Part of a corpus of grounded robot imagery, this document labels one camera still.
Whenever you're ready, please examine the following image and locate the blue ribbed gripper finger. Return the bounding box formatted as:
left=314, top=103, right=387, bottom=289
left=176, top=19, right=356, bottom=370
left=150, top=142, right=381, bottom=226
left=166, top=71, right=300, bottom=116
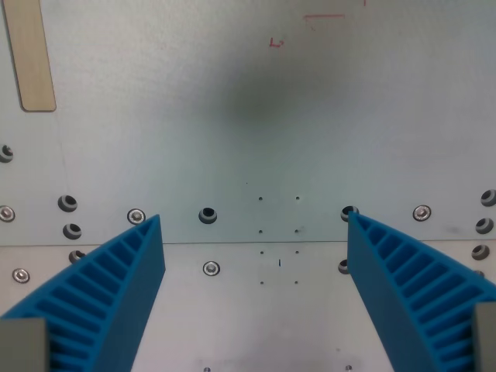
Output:
left=0, top=214, right=167, bottom=372
left=346, top=211, right=496, bottom=372

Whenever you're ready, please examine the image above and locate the light wooden strip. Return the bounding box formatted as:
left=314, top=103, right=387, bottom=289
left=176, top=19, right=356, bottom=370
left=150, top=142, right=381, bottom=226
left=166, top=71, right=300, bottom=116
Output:
left=2, top=0, right=57, bottom=113

